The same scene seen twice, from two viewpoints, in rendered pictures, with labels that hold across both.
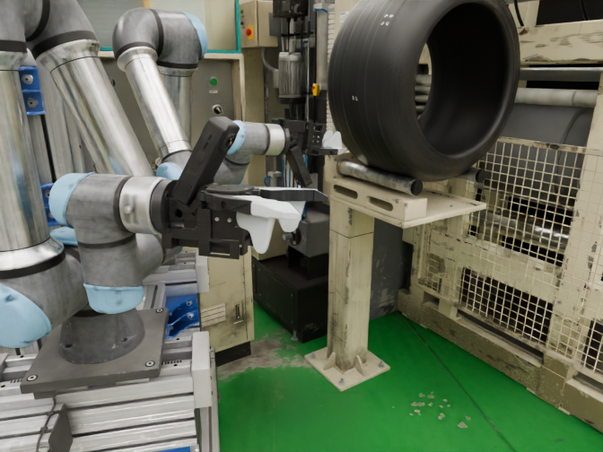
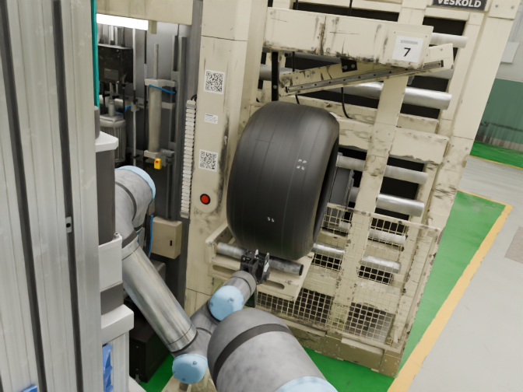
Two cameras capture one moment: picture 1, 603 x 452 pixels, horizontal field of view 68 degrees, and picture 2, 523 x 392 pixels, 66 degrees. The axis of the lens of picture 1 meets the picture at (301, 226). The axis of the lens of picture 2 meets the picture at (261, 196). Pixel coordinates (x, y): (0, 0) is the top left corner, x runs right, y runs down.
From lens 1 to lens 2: 0.93 m
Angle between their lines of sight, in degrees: 40
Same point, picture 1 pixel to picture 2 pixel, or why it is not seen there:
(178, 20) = (141, 187)
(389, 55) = (307, 193)
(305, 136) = (258, 271)
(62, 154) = not seen: outside the picture
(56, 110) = (120, 375)
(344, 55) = (257, 183)
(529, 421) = (329, 376)
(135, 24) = (121, 214)
